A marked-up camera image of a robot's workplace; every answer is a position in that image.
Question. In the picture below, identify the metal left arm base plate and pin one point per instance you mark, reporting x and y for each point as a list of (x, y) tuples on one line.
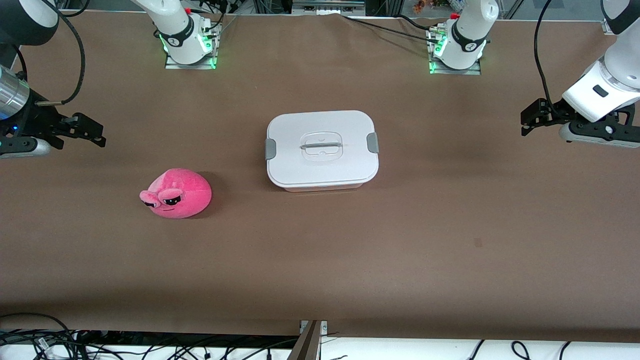
[(455, 71)]

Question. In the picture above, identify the brown paper table cover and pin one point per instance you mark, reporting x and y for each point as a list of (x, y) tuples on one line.
[(320, 260)]

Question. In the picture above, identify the pink translucent plastic box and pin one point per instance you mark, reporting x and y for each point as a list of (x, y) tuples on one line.
[(322, 188)]

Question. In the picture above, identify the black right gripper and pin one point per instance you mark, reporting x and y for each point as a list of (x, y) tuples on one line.
[(31, 120)]

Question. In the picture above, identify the white box lid grey clips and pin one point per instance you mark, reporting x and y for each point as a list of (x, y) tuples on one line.
[(320, 165)]

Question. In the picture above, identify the metal table edge bracket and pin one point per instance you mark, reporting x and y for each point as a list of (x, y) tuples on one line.
[(324, 326)]

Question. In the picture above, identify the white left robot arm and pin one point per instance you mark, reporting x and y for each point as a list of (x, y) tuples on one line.
[(615, 75)]

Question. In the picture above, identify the colourful background figure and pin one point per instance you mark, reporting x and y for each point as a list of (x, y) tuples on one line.
[(425, 5)]

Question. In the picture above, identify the pink plush toy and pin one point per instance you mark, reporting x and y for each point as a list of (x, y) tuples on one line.
[(187, 192)]

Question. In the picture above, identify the aluminium corner profile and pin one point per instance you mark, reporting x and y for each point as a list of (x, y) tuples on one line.
[(608, 27)]

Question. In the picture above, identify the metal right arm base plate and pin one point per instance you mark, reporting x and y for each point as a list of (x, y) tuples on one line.
[(190, 65)]

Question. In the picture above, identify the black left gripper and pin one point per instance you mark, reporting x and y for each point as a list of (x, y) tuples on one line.
[(556, 111)]

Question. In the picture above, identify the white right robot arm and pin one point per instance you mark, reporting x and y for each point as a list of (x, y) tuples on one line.
[(177, 30)]

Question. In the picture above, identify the brown support beam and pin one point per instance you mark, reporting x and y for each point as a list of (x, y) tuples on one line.
[(305, 345)]

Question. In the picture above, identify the aluminium background frame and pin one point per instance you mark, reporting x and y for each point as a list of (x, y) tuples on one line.
[(327, 6)]

